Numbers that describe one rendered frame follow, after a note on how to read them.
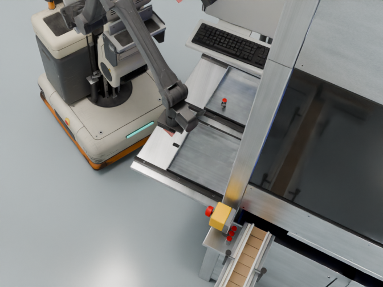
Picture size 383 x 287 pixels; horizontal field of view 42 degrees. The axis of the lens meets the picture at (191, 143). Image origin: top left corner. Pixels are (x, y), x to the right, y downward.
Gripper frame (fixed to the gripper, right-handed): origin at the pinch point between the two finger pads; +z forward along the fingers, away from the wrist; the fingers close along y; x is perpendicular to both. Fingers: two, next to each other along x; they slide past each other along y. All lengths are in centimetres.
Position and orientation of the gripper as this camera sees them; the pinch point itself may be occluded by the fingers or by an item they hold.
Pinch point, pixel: (172, 134)
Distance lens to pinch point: 185.9
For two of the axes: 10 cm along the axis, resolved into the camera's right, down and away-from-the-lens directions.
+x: 4.6, -7.4, 5.0
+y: 8.9, 4.2, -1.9
